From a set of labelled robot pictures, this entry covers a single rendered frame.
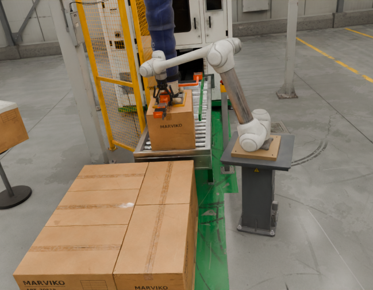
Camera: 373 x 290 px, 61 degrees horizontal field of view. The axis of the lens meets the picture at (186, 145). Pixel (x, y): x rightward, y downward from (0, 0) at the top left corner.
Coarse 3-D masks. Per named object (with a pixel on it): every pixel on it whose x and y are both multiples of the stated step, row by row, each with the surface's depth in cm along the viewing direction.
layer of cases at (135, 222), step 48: (96, 192) 248; (144, 192) 242; (192, 192) 250; (48, 240) 206; (96, 240) 202; (144, 240) 198; (192, 240) 231; (48, 288) 187; (96, 288) 184; (144, 288) 181
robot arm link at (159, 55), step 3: (153, 51) 236; (156, 51) 234; (159, 51) 234; (162, 51) 236; (153, 54) 234; (156, 54) 233; (159, 54) 234; (162, 54) 235; (153, 57) 235; (156, 57) 234; (159, 57) 234; (162, 57) 235; (165, 57) 239; (159, 60) 233; (162, 60) 235; (165, 69) 241
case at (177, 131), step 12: (192, 96) 324; (168, 108) 281; (180, 108) 279; (192, 108) 282; (156, 120) 275; (168, 120) 275; (180, 120) 275; (192, 120) 274; (156, 132) 280; (168, 132) 280; (180, 132) 280; (192, 132) 280; (156, 144) 286; (168, 144) 286; (180, 144) 286; (192, 144) 286
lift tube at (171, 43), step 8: (168, 0) 252; (152, 32) 262; (160, 32) 259; (168, 32) 261; (152, 40) 268; (160, 40) 264; (168, 40) 265; (152, 48) 270; (160, 48) 266; (168, 48) 266; (168, 56) 270; (168, 72) 275; (176, 72) 281; (176, 80) 282
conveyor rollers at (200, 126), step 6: (198, 84) 469; (204, 84) 468; (192, 90) 446; (198, 90) 445; (204, 90) 444; (198, 96) 421; (204, 96) 420; (198, 102) 405; (204, 102) 398; (198, 108) 382; (204, 108) 381; (204, 114) 365; (198, 120) 351; (204, 120) 350; (198, 126) 342; (204, 126) 341; (198, 132) 326; (204, 132) 325; (198, 138) 318; (204, 138) 311; (150, 144) 315; (198, 144) 302; (204, 144) 302; (144, 150) 301; (150, 150) 300
